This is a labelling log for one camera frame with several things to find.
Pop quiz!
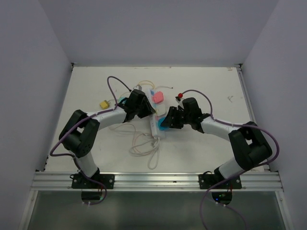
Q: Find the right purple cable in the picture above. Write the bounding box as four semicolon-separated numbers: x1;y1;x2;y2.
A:
181;89;280;230

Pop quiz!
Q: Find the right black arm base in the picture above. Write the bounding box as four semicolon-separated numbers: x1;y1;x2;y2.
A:
198;171;242;190

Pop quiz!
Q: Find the blue plug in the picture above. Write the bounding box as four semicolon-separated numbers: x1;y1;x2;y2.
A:
157;116;170;132

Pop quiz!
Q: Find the white usb cable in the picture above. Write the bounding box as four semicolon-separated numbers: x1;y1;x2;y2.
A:
109;123;156;156

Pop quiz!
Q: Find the yellow charger plug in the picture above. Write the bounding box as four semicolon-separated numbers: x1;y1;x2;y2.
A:
99;100;110;110

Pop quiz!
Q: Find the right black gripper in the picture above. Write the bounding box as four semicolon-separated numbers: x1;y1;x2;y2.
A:
161;106;192;129

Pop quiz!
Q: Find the aluminium frame rail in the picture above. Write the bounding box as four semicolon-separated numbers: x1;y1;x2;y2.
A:
31;172;283;192

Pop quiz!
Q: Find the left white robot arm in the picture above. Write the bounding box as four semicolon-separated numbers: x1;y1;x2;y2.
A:
59;89;155;188

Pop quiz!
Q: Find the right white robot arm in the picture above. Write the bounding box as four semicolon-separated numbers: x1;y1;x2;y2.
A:
161;98;272;188

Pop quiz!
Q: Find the white plug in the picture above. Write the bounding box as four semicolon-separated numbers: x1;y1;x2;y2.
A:
156;104;166;116

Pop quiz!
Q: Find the pink usb cable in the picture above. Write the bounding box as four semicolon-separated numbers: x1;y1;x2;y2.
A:
130;133;156;155

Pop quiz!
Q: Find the white power strip cord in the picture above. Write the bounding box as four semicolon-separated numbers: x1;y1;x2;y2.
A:
146;138;162;170

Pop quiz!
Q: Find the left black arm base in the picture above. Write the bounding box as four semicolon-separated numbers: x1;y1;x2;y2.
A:
70;173;115;189

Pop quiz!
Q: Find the yellow usb cable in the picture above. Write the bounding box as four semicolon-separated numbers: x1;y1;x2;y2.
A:
138;80;175;90

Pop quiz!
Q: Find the white power strip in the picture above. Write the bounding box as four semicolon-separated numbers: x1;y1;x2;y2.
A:
145;88;166;139

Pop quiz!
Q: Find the pink plug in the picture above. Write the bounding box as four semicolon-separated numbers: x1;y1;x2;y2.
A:
153;91;164;104

